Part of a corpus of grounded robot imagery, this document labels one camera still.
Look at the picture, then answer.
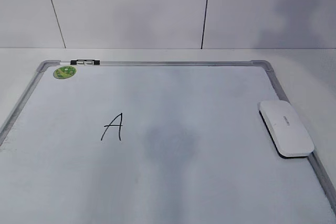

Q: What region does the white whiteboard eraser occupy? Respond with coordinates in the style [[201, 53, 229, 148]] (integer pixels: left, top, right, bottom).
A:
[[258, 100, 315, 158]]

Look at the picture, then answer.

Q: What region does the black and clear marker holder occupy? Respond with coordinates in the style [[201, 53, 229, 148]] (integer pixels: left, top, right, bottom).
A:
[[70, 60, 100, 66]]

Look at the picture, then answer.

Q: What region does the green round magnet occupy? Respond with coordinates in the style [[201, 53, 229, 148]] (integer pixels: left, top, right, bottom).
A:
[[53, 66, 77, 80]]

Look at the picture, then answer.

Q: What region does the white whiteboard with grey frame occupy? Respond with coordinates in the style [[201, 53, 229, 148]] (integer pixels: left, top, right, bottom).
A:
[[1, 61, 335, 223]]

